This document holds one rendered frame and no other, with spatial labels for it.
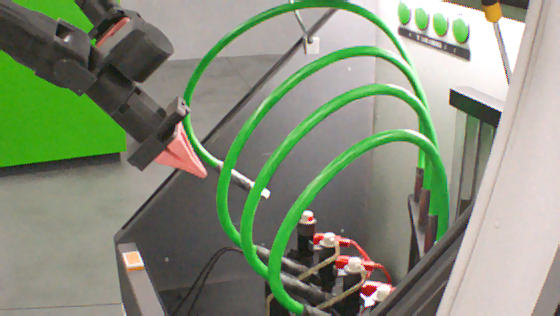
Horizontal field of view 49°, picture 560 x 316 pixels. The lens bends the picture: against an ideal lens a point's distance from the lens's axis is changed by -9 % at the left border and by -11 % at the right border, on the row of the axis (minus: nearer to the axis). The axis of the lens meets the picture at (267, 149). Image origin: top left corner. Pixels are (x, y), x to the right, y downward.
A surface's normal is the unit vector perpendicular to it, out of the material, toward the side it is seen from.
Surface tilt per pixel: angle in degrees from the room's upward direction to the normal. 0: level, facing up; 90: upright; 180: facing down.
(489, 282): 76
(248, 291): 0
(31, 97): 90
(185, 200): 90
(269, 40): 90
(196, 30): 90
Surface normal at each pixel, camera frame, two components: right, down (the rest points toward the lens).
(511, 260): -0.91, -0.11
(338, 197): 0.34, 0.32
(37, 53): 0.22, 0.55
